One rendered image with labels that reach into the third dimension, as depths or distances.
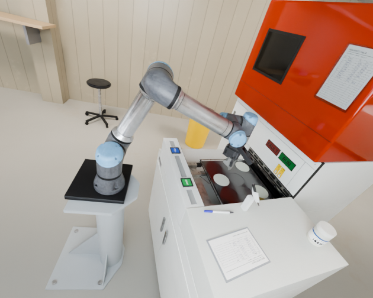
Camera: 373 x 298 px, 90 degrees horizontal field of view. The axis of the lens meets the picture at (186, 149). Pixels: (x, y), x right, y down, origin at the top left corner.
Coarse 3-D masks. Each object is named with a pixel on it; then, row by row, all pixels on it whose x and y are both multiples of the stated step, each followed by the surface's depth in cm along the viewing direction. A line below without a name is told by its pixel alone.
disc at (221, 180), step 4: (216, 176) 112; (220, 176) 113; (224, 176) 114; (216, 180) 109; (220, 180) 110; (224, 180) 111; (228, 180) 112; (220, 184) 107; (224, 184) 108; (228, 184) 109
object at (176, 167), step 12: (168, 144) 117; (168, 156) 109; (180, 156) 110; (168, 168) 109; (180, 168) 102; (168, 180) 109; (180, 180) 94; (192, 180) 96; (180, 192) 88; (192, 192) 90; (180, 204) 88; (192, 204) 85; (180, 216) 88
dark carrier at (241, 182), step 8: (240, 160) 132; (208, 168) 117; (216, 168) 119; (224, 168) 121; (232, 168) 123; (232, 176) 116; (240, 176) 118; (248, 176) 119; (256, 176) 121; (216, 184) 106; (232, 184) 110; (240, 184) 111; (248, 184) 113; (256, 184) 115; (224, 192) 103; (232, 192) 105; (240, 192) 106; (248, 192) 108; (224, 200) 98; (232, 200) 100; (240, 200) 101
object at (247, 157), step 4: (240, 148) 99; (244, 148) 100; (240, 152) 99; (244, 152) 98; (248, 152) 101; (244, 156) 99; (248, 156) 99; (248, 160) 98; (252, 160) 98; (248, 164) 99
